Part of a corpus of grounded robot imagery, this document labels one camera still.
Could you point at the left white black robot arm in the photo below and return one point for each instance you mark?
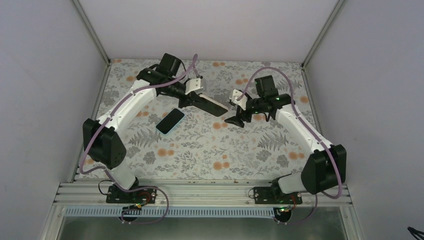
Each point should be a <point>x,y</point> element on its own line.
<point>103,148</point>

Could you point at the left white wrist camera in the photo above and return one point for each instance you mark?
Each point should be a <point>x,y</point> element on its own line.
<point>194,85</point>

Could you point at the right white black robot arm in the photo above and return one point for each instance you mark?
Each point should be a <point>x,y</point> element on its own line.
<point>325,168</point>

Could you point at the phone in light blue case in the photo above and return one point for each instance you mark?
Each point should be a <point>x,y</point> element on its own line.
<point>170,121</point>

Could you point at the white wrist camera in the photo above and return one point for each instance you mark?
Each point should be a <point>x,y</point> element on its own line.
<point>238,98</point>
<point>194,85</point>

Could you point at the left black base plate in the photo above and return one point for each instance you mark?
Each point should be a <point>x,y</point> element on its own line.
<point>117,196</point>

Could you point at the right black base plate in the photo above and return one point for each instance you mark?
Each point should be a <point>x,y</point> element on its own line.
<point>271,196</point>

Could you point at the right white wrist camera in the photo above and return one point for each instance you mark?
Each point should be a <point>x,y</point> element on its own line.
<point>238,98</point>

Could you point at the aluminium rail frame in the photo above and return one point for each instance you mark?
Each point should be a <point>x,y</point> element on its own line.
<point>222,197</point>

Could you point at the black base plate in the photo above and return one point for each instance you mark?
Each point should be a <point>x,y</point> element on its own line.
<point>271,196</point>
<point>117,196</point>

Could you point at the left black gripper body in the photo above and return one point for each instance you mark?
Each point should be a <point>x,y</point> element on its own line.
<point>170,89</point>

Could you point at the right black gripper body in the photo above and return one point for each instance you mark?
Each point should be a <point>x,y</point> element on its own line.
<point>259,104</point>

